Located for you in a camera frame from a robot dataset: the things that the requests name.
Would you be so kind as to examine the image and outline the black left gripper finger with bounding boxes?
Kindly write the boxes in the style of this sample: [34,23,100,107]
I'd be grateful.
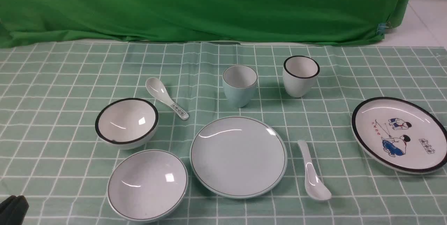
[0,195,29,225]

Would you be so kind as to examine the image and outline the pale blue shallow bowl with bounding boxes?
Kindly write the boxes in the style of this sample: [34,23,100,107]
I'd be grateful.
[107,149,189,223]

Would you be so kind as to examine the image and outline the pale blue cup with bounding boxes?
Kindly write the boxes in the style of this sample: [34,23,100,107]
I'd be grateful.
[222,65,258,108]

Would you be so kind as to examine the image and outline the plain white ceramic spoon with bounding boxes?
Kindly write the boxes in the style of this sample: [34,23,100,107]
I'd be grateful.
[297,140,332,201]

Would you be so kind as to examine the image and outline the green checkered tablecloth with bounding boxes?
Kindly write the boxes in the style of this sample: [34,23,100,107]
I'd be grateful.
[0,42,447,225]

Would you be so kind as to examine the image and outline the white bowl black rim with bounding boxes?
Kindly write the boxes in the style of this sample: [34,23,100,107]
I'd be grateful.
[95,98,159,150]

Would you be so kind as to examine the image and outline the pale blue round plate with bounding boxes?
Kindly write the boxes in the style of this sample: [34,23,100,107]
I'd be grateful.
[190,116,288,199]

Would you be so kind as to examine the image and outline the white cup black rim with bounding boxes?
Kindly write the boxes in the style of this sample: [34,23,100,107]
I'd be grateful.
[282,55,320,98]

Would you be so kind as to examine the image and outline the green backdrop cloth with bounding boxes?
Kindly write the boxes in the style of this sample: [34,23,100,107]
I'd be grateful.
[1,0,409,48]

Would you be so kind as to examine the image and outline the white plate cartoon print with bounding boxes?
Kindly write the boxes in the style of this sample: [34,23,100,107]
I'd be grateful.
[351,97,447,174]

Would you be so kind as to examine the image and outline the blue clip on backdrop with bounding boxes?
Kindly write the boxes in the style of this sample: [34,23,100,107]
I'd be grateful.
[376,23,387,36]

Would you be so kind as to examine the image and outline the white spoon printed handle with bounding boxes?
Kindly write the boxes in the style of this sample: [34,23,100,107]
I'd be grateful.
[146,77,190,121]

